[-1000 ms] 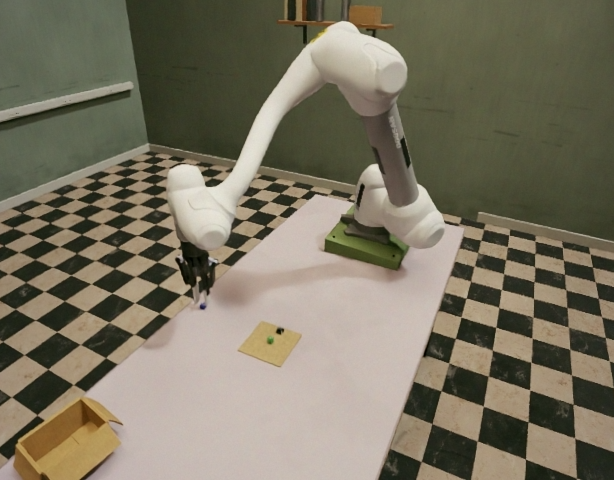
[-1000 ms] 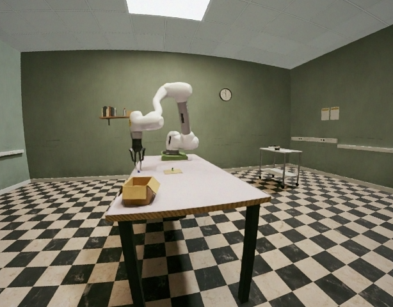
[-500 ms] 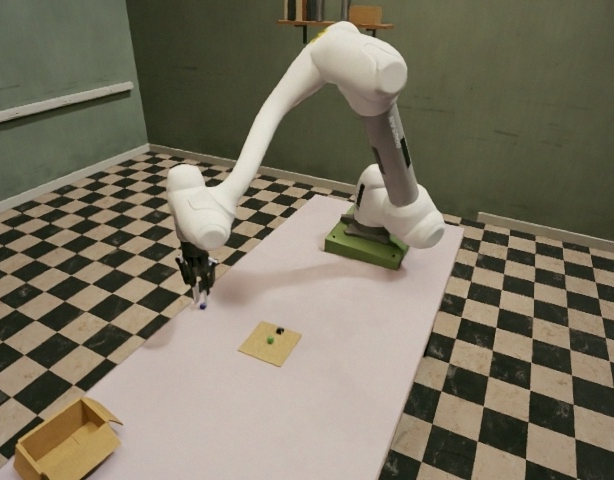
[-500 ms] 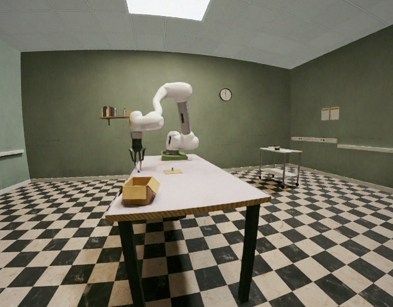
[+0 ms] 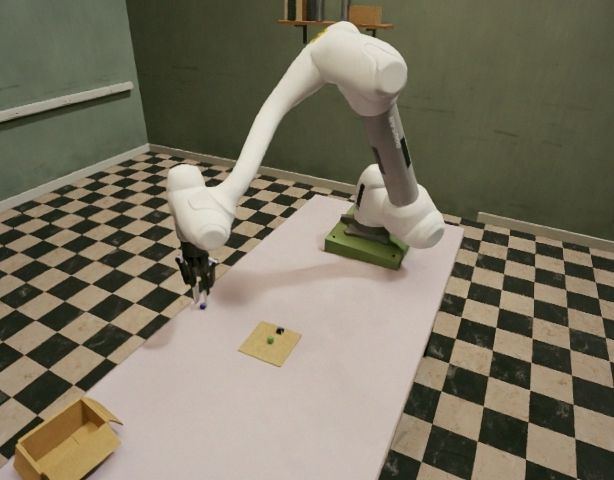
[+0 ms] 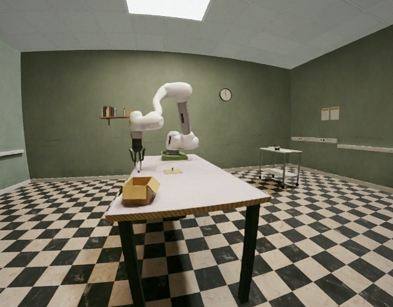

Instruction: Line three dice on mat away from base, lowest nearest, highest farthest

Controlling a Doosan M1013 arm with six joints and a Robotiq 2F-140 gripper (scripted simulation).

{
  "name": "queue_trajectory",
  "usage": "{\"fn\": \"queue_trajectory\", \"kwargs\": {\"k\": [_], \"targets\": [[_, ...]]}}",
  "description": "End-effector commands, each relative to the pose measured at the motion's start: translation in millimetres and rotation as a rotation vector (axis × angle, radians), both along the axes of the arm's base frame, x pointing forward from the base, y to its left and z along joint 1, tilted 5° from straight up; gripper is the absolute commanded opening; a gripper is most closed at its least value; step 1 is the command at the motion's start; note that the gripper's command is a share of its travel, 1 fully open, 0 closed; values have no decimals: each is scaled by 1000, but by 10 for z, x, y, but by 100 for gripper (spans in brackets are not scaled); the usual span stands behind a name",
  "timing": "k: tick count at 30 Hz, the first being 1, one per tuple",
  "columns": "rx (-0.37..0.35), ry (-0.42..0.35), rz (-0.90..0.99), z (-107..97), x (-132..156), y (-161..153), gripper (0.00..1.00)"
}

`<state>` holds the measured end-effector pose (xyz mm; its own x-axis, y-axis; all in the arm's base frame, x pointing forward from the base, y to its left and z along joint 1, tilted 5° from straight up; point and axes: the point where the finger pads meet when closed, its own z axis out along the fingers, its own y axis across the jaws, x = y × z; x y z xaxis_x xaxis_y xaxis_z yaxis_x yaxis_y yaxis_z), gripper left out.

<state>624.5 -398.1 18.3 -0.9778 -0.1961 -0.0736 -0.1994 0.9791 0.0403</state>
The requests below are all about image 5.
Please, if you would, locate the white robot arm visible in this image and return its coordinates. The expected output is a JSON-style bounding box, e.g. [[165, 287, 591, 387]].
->
[[166, 21, 445, 251]]

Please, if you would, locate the tan square mat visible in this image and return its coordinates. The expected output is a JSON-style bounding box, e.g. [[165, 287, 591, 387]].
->
[[237, 321, 302, 368]]

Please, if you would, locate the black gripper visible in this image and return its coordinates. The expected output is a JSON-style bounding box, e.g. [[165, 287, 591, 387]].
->
[[175, 240, 218, 306]]

